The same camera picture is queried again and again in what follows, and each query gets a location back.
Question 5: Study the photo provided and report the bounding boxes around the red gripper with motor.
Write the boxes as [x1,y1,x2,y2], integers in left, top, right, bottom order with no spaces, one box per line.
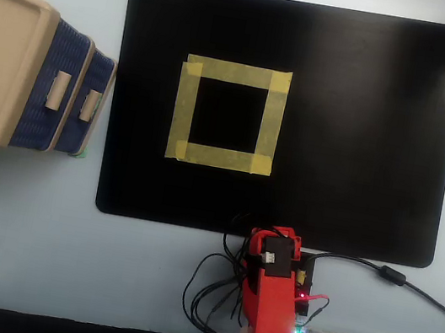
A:
[248,222,307,262]

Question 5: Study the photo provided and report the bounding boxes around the beige drawer handle with tape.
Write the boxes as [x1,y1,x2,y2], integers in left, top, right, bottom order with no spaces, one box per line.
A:
[79,87,105,124]

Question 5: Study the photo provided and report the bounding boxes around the blue drawer with taped handle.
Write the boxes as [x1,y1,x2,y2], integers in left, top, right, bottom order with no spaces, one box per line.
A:
[53,45,118,159]

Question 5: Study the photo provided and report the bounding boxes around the yellow masking tape strip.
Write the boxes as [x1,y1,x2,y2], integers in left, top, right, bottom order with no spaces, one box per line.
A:
[185,53,294,94]
[164,60,204,162]
[174,140,275,178]
[249,67,294,179]

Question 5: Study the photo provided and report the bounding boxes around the small controller board with LEDs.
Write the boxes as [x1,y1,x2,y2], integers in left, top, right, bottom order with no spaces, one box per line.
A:
[291,314,313,333]

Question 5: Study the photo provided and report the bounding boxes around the black rectangular mat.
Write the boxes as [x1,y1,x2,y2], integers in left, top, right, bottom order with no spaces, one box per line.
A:
[92,0,445,270]

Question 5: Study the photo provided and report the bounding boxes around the green tape piece at cabinet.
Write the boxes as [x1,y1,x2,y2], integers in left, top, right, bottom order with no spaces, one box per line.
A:
[67,143,91,161]

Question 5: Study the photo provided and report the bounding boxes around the black servo cable bundle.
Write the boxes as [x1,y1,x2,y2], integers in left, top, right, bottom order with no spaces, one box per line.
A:
[176,204,271,333]

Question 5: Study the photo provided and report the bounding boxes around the thin red wire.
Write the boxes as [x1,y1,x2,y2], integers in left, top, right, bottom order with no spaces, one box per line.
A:
[295,290,332,319]

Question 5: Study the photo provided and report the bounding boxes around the black power cable with ferrite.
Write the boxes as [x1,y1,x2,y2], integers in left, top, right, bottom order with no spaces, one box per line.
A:
[299,249,445,330]

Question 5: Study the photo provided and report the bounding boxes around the plain beige drawer handle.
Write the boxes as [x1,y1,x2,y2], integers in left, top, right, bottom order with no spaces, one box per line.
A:
[44,68,73,112]

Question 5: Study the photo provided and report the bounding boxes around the blue drawer with plain handle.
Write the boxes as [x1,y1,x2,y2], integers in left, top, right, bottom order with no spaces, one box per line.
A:
[7,12,97,158]

